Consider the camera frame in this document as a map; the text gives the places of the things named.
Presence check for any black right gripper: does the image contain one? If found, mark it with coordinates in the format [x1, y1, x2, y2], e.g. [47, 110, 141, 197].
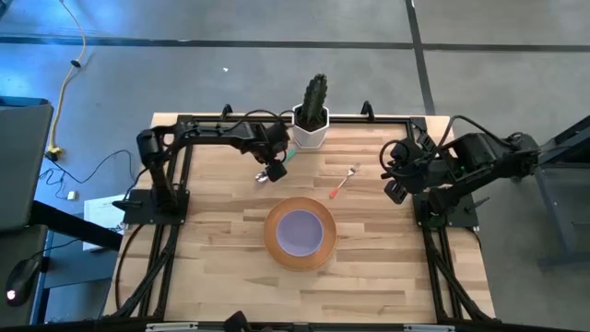
[383, 131, 455, 205]

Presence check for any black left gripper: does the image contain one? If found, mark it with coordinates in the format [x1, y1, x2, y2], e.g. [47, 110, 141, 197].
[239, 121, 292, 184]

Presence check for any lilac bowl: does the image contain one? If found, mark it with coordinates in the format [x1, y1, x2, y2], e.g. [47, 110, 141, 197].
[275, 208, 325, 258]

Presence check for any orange plate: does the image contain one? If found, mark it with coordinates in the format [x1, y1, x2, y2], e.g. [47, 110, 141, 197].
[262, 196, 338, 273]

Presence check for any white hexagonal plant pot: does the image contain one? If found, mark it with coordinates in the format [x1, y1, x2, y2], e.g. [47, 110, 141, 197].
[290, 102, 331, 150]

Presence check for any green cactus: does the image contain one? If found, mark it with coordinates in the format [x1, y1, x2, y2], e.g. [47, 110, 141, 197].
[301, 72, 330, 131]

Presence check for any grey metal stand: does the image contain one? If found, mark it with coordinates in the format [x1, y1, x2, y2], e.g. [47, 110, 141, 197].
[534, 114, 590, 271]

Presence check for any white paper sheet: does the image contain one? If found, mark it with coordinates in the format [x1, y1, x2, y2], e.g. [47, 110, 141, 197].
[82, 193, 127, 253]

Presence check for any black desk beam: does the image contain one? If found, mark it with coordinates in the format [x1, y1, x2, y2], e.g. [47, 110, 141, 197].
[29, 199, 124, 253]

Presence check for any grey desk panel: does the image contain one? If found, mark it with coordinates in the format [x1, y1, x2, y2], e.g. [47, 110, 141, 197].
[0, 95, 55, 232]

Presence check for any black computer mouse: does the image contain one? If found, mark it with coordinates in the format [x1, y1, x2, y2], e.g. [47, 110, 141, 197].
[4, 255, 44, 308]

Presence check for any black looped gripper cable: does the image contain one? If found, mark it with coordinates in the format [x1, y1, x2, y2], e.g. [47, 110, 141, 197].
[378, 138, 413, 181]

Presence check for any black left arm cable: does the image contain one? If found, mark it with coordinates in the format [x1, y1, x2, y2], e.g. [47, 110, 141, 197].
[228, 108, 297, 136]

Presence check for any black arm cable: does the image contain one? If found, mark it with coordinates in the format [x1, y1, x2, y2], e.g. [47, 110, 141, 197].
[228, 108, 297, 136]
[436, 113, 525, 149]

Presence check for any black table frame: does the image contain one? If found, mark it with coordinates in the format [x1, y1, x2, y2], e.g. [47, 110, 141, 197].
[102, 112, 497, 326]

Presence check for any fork with red handle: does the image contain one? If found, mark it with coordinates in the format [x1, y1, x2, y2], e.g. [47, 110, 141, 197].
[327, 161, 362, 201]

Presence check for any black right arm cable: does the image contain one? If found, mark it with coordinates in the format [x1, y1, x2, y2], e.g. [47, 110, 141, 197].
[436, 113, 525, 149]

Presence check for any white frame fitting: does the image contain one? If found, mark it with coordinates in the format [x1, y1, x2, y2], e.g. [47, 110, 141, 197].
[144, 321, 201, 332]
[401, 323, 457, 332]

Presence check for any black table-level camera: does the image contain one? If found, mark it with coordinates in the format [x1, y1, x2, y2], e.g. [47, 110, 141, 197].
[222, 309, 254, 332]

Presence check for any yellow extension cable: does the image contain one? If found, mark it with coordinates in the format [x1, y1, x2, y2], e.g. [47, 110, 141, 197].
[45, 0, 89, 160]

